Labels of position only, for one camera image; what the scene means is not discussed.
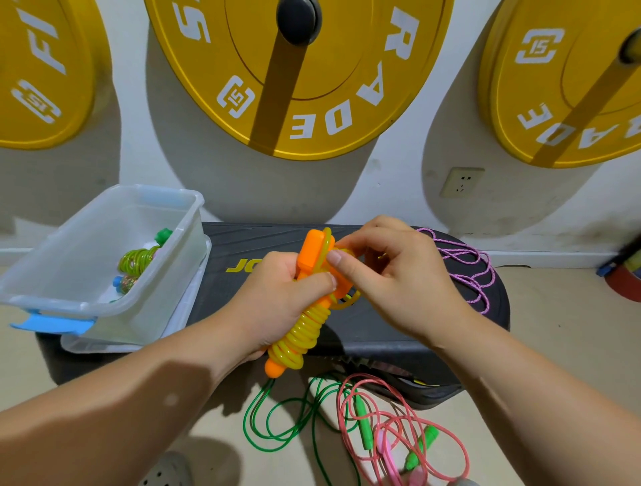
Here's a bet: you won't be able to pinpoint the person's right forearm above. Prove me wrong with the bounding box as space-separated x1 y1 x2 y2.
435 308 641 486

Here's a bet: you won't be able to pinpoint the clear plastic storage bin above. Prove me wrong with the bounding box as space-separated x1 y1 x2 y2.
0 184 206 322

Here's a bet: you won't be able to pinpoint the person's left hand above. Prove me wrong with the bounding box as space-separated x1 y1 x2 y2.
222 250 339 364

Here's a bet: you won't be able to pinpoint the person's right hand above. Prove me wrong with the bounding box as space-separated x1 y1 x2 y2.
327 215 472 348

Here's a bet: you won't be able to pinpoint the pink handled jump rope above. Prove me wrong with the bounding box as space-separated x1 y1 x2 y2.
335 373 472 486

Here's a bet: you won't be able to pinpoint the blue plastic piece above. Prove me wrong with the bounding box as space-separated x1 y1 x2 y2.
10 312 96 336

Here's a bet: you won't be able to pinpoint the white wall socket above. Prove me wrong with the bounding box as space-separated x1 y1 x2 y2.
439 166 486 200

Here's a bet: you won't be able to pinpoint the person's left grey shoe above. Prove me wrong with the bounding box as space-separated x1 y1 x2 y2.
140 451 194 486

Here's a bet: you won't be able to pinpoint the large yellow weight plate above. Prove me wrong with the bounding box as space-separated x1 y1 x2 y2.
143 0 454 162

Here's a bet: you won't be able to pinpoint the black plate peg cap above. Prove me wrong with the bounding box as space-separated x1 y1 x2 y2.
276 0 324 46

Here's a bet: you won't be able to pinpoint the translucent plastic lid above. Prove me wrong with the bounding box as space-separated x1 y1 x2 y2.
60 235 212 354

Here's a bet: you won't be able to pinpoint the purple rope with foam handles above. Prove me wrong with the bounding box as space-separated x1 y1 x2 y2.
415 226 498 316

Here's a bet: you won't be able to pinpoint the dark green jump rope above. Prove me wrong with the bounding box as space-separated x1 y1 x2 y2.
242 375 442 486

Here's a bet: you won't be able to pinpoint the person's left forearm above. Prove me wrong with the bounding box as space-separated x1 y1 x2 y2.
0 318 252 486

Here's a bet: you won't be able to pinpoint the black aerobic step platform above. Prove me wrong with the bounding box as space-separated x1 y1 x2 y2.
35 222 511 410

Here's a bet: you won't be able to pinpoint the red fire extinguisher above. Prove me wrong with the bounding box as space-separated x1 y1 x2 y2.
598 235 641 302

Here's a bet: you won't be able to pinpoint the ropes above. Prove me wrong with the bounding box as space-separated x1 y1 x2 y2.
117 244 160 280

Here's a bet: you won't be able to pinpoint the orange handled yellow jump rope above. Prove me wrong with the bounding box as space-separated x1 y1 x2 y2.
263 227 362 380

